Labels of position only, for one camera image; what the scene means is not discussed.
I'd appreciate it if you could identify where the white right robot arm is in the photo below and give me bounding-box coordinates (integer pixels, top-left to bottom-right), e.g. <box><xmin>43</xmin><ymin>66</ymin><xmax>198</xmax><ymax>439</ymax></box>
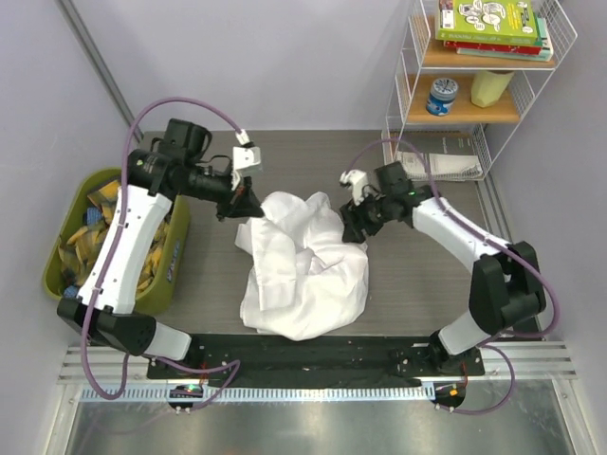
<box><xmin>340</xmin><ymin>162</ymin><xmax>546</xmax><ymax>374</ymax></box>

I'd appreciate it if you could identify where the yellow plaid flannel shirt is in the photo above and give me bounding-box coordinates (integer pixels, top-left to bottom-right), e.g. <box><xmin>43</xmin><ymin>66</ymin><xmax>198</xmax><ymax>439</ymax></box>
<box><xmin>57</xmin><ymin>177</ymin><xmax>171</xmax><ymax>298</ymax></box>

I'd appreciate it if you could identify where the aluminium rail frame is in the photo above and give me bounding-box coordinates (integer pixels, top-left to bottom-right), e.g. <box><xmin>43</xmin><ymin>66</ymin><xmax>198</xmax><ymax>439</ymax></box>
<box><xmin>57</xmin><ymin>340</ymin><xmax>578</xmax><ymax>384</ymax></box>

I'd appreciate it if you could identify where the red middle book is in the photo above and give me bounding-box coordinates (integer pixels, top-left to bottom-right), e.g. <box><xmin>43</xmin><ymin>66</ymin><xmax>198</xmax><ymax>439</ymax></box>
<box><xmin>443</xmin><ymin>41</ymin><xmax>543</xmax><ymax>55</ymax></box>

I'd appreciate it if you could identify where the blue white round tin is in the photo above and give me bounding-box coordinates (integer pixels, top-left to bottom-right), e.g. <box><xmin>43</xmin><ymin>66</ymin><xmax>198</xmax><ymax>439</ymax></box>
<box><xmin>426</xmin><ymin>78</ymin><xmax>459</xmax><ymax>117</ymax></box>

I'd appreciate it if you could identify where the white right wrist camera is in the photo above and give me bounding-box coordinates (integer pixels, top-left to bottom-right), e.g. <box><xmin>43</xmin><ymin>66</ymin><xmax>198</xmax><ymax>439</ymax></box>
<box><xmin>340</xmin><ymin>170</ymin><xmax>369</xmax><ymax>206</ymax></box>

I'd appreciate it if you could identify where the olive green plastic bin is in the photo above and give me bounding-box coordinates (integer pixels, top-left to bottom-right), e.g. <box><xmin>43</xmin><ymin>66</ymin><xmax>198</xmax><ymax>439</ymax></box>
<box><xmin>42</xmin><ymin>168</ymin><xmax>191</xmax><ymax>315</ymax></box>

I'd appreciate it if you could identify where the green top book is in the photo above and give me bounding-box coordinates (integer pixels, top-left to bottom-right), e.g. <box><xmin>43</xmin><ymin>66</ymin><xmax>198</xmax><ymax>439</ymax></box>
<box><xmin>434</xmin><ymin>0</ymin><xmax>540</xmax><ymax>46</ymax></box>

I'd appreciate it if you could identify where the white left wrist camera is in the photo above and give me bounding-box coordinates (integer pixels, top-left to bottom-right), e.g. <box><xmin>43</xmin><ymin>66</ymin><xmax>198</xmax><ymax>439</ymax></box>
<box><xmin>231</xmin><ymin>146</ymin><xmax>263</xmax><ymax>191</ymax></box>

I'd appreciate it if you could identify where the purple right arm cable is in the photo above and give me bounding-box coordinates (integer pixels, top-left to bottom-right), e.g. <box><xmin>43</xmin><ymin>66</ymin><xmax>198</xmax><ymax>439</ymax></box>
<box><xmin>344</xmin><ymin>139</ymin><xmax>561</xmax><ymax>417</ymax></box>

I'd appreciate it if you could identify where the white long sleeve shirt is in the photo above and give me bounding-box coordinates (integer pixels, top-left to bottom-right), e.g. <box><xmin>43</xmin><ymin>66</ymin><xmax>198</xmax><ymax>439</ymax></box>
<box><xmin>234</xmin><ymin>191</ymin><xmax>369</xmax><ymax>341</ymax></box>

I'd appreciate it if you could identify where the grey setup guide booklet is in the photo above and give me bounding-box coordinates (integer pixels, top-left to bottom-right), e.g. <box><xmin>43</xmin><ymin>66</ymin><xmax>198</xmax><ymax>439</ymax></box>
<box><xmin>393</xmin><ymin>133</ymin><xmax>483</xmax><ymax>181</ymax></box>

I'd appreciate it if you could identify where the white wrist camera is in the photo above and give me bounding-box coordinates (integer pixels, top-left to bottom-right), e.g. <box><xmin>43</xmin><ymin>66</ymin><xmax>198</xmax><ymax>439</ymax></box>
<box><xmin>231</xmin><ymin>146</ymin><xmax>263</xmax><ymax>191</ymax></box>
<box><xmin>340</xmin><ymin>170</ymin><xmax>369</xmax><ymax>206</ymax></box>

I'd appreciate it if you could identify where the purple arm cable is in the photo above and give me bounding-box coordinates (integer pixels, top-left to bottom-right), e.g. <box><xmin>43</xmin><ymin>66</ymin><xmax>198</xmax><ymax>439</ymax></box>
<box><xmin>344</xmin><ymin>139</ymin><xmax>561</xmax><ymax>417</ymax></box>
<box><xmin>80</xmin><ymin>97</ymin><xmax>250</xmax><ymax>412</ymax></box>

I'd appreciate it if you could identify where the white slotted cable duct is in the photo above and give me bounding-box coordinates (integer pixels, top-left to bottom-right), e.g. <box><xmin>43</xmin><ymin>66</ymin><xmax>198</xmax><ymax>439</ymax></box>
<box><xmin>81</xmin><ymin>382</ymin><xmax>436</xmax><ymax>404</ymax></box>

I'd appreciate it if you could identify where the pale yellow faceted cup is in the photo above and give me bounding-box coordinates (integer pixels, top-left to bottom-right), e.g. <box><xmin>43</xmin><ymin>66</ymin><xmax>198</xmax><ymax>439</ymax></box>
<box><xmin>470</xmin><ymin>70</ymin><xmax>514</xmax><ymax>108</ymax></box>

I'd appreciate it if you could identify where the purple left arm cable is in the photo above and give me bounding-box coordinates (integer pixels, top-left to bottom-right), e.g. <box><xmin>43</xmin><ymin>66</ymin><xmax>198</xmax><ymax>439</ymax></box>
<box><xmin>80</xmin><ymin>97</ymin><xmax>250</xmax><ymax>412</ymax></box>

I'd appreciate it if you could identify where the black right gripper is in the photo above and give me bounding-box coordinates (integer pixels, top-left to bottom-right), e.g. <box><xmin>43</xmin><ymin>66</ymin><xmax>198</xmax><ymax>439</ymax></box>
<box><xmin>340</xmin><ymin>188</ymin><xmax>394</xmax><ymax>245</ymax></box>

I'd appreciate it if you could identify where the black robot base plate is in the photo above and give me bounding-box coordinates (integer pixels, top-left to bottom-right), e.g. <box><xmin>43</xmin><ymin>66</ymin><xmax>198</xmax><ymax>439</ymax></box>
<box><xmin>146</xmin><ymin>333</ymin><xmax>486</xmax><ymax>389</ymax></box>

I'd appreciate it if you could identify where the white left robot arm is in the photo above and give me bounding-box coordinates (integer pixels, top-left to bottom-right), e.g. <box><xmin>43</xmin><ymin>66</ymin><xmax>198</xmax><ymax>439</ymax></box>
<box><xmin>57</xmin><ymin>118</ymin><xmax>264</xmax><ymax>378</ymax></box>

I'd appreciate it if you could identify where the white wire shelf rack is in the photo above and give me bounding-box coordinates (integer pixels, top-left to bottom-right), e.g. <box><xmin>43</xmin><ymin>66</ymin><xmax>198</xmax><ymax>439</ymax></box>
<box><xmin>381</xmin><ymin>1</ymin><xmax>578</xmax><ymax>180</ymax></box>

